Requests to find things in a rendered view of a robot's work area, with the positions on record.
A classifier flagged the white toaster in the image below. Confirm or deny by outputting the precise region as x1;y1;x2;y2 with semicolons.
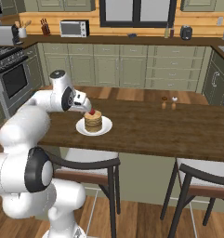
0;25;15;46

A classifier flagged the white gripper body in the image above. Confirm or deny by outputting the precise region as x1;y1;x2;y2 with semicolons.
70;96;93;113

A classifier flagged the white pot with utensils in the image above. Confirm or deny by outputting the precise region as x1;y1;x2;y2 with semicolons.
18;20;33;40

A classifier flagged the white round plate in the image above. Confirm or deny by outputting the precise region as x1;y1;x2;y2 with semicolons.
75;115;113;137

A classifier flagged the wooden knife block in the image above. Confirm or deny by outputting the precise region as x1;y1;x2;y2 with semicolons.
39;18;52;37

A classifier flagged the dark stool with white seat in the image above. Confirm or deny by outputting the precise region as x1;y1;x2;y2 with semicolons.
160;157;224;238
46;147;122;238

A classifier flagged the dark green base cupboard run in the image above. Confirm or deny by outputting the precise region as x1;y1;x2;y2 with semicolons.
202;50;224;107

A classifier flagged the black coffee machine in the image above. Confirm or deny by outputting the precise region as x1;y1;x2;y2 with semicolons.
11;23;22;45

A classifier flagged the green cupboard beside stove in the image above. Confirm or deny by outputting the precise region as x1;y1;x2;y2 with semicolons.
24;45;45;91

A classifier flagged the steel stove with oven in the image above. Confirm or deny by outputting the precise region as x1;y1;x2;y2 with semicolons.
0;46;32;110

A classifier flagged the green wall cupboard run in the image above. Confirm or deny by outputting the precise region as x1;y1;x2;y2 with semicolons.
23;0;97;13

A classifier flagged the brown pancake stack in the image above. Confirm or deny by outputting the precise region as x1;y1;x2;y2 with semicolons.
83;110;103;134

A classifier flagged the white microwave oven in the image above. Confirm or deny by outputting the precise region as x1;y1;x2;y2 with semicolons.
59;19;91;39

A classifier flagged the dark framed window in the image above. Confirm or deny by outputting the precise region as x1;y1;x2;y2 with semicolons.
99;0;178;29

